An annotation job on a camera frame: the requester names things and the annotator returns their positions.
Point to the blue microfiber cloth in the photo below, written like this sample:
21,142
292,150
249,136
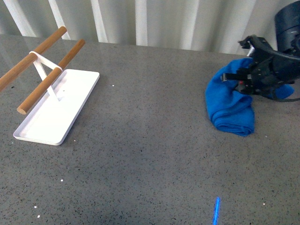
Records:
228,110

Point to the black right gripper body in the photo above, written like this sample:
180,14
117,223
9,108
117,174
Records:
269,70

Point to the far wooden rack rod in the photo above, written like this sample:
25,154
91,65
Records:
14,72

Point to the near wooden rack rod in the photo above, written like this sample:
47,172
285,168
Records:
33,97

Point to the white metal towel rack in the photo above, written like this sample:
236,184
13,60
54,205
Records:
52,117

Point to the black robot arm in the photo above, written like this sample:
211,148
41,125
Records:
287,26

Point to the wooden rack rod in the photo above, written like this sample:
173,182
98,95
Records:
33,97
14,72

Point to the white pleated curtain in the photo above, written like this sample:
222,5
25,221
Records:
200,25

